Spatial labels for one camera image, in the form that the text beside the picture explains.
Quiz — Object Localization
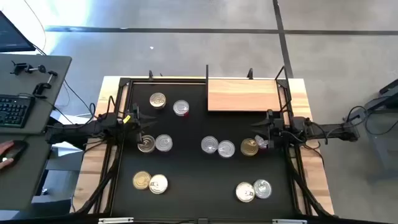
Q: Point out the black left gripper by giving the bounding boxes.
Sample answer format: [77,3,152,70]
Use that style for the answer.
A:
[124,104,159,144]

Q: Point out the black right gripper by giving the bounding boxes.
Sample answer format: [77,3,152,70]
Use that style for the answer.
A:
[251,109,285,149]

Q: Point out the Wild Planet salmon can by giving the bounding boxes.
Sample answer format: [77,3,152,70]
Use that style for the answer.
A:
[149,91,167,110]
[240,138,259,157]
[132,170,152,190]
[137,134,156,154]

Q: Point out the red label seafood can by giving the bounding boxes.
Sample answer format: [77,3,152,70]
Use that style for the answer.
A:
[154,134,174,152]
[149,174,169,195]
[172,99,190,118]
[200,135,220,155]

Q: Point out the wooden shelf board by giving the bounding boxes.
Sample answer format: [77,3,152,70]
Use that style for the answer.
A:
[207,78,282,112]

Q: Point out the black table mat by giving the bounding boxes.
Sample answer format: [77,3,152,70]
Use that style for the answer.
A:
[111,82,295,218]

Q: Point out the white paper sheet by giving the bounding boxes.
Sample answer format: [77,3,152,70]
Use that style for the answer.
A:
[49,108,94,126]

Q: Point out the grey desk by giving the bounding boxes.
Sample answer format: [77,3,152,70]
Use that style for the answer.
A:
[0,53,73,212]

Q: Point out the black desk clamp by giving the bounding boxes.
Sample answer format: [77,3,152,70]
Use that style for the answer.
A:
[10,60,47,75]
[32,70,58,97]

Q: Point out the grey metal stand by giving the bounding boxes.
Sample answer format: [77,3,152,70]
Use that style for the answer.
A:
[341,79,398,184]

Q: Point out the black computer mouse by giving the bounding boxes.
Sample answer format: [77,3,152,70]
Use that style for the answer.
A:
[1,139,29,166]

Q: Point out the black keyboard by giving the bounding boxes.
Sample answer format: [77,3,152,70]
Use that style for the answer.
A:
[0,95,35,129]

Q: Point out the black desk monitor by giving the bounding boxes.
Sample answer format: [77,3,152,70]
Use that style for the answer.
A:
[0,11,37,53]

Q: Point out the black metal table frame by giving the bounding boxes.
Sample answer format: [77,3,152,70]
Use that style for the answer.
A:
[73,70,336,218]

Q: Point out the black desk cable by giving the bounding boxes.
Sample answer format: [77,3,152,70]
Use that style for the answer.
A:
[62,79,96,121]

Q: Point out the black cable bundle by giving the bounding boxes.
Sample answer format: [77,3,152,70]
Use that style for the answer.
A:
[74,133,125,217]
[284,146,333,218]

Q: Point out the silver metal bracket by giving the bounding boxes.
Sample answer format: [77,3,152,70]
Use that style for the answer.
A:
[272,218,308,224]
[98,217,134,224]

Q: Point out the thin orange cable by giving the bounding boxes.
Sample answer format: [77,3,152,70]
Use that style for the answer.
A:
[23,0,47,52]

